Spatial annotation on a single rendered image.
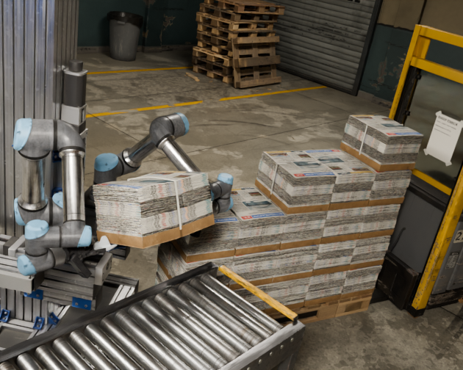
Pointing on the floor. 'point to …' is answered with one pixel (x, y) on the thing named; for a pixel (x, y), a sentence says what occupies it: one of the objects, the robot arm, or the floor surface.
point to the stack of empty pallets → (228, 16)
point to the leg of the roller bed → (288, 363)
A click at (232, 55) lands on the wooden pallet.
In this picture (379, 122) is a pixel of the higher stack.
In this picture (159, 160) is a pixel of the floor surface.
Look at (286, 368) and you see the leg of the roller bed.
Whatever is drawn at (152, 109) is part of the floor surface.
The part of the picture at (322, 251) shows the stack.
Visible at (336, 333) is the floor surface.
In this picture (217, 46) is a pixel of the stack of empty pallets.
